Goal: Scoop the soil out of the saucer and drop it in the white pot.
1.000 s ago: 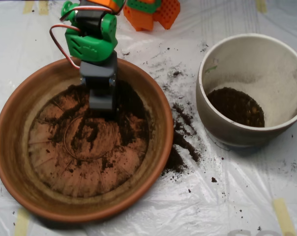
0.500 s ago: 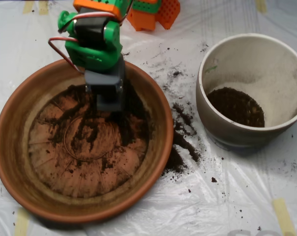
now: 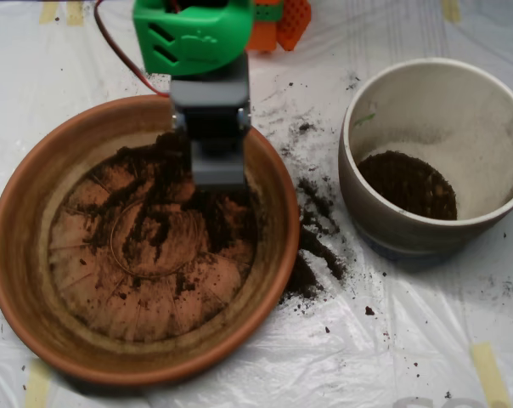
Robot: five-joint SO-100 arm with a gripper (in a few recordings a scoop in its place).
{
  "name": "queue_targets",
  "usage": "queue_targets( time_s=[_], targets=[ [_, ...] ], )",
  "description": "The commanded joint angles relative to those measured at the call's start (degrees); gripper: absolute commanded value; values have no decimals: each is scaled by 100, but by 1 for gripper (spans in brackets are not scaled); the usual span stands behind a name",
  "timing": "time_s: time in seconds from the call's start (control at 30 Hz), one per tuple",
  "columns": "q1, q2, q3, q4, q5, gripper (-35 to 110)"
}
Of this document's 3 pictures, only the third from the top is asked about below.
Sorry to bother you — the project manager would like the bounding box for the red and white servo cable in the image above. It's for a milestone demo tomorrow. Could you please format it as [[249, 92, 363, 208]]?
[[93, 0, 172, 99]]

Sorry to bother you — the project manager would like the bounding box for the white plant pot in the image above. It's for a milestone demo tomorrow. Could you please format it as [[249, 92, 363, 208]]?
[[337, 57, 513, 256]]

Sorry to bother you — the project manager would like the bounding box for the terracotta plant saucer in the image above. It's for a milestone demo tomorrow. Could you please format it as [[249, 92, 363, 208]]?
[[0, 94, 302, 388]]

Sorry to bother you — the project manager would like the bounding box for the beige masking tape strip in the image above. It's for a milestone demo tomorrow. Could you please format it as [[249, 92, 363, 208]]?
[[471, 342, 513, 408], [442, 0, 461, 23], [39, 0, 61, 25], [66, 0, 86, 27], [25, 360, 53, 408]]

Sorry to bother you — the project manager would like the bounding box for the spilled dark soil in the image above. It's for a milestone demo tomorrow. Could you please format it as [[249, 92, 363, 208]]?
[[277, 176, 351, 311]]

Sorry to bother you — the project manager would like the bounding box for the dark soil heap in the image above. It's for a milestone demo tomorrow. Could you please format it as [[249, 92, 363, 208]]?
[[357, 150, 459, 221]]

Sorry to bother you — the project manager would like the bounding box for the dark soil pile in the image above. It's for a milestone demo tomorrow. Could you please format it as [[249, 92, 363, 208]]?
[[76, 131, 260, 294]]

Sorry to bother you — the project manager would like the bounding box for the clear plastic sheet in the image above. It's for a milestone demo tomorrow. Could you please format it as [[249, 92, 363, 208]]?
[[0, 0, 513, 408]]

